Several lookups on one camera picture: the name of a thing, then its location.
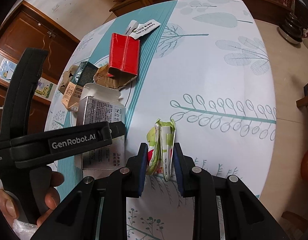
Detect small green white sachet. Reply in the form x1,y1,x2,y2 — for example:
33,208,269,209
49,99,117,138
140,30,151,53
146,119,176,181

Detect white grey printed box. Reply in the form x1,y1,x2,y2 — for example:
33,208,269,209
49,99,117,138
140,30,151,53
75,83,126,171

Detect silver torn sachet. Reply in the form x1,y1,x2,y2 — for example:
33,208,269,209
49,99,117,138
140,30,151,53
125,20,161,40

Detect dark teal tan small box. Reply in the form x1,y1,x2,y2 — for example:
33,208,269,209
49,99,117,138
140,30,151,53
61,61,98,112

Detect person left hand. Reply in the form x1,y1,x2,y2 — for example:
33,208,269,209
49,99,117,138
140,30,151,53
0,171,65,228

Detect children wall poster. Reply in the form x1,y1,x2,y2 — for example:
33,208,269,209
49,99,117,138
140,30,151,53
0,55,56,101

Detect white teal patterned tablecloth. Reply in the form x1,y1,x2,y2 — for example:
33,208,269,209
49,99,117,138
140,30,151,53
46,0,276,239

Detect clear plastic bag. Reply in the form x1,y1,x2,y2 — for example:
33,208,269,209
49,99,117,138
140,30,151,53
12,219,38,240

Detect red foil torn box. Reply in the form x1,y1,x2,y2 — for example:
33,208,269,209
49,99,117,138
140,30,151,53
93,33,140,89

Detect stacked dark pots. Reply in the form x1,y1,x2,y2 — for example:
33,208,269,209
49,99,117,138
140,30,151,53
279,12,304,45

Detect brown wooden door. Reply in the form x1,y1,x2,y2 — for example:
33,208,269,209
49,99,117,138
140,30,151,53
0,1,80,84

